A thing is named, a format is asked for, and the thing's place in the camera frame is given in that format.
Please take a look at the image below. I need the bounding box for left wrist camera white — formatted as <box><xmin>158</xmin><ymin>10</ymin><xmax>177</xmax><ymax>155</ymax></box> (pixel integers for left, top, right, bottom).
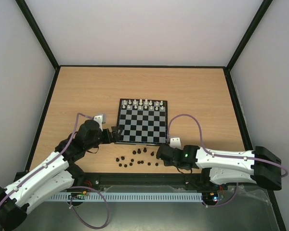
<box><xmin>93</xmin><ymin>113</ymin><xmax>106</xmax><ymax>126</ymax></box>

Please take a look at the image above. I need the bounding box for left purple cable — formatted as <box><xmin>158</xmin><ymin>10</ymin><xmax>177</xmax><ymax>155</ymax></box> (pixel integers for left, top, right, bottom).
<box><xmin>0</xmin><ymin>113</ymin><xmax>110</xmax><ymax>229</ymax></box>

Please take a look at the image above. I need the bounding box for purple cable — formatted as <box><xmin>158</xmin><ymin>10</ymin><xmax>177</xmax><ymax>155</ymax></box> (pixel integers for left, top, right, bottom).
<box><xmin>166</xmin><ymin>114</ymin><xmax>289</xmax><ymax>208</ymax></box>
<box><xmin>0</xmin><ymin>113</ymin><xmax>110</xmax><ymax>229</ymax></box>

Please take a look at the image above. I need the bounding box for black and silver chessboard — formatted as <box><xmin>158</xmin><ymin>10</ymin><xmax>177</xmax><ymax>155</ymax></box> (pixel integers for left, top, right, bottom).
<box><xmin>117</xmin><ymin>99</ymin><xmax>168</xmax><ymax>145</ymax></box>

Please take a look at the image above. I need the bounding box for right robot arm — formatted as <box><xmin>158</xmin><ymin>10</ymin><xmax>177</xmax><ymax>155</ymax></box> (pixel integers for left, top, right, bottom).
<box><xmin>156</xmin><ymin>144</ymin><xmax>282</xmax><ymax>191</ymax></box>

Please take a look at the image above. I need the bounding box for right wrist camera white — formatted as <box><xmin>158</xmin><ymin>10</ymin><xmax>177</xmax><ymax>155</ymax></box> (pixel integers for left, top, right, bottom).
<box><xmin>168</xmin><ymin>137</ymin><xmax>182</xmax><ymax>149</ymax></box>

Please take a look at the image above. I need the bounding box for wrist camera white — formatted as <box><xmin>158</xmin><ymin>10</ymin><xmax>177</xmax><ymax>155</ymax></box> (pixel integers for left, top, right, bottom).
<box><xmin>168</xmin><ymin>137</ymin><xmax>182</xmax><ymax>149</ymax></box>
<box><xmin>93</xmin><ymin>113</ymin><xmax>106</xmax><ymax>126</ymax></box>

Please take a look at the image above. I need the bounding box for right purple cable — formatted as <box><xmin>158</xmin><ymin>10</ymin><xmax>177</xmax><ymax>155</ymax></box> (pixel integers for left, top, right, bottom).
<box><xmin>166</xmin><ymin>114</ymin><xmax>289</xmax><ymax>208</ymax></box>

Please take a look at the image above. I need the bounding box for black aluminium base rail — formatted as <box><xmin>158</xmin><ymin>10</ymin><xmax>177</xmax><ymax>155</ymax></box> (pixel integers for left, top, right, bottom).
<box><xmin>72</xmin><ymin>170</ymin><xmax>236</xmax><ymax>192</ymax></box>

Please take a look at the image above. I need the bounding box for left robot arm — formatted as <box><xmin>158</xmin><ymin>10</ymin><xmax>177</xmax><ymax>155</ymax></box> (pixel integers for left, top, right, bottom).
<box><xmin>0</xmin><ymin>120</ymin><xmax>122</xmax><ymax>231</ymax></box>

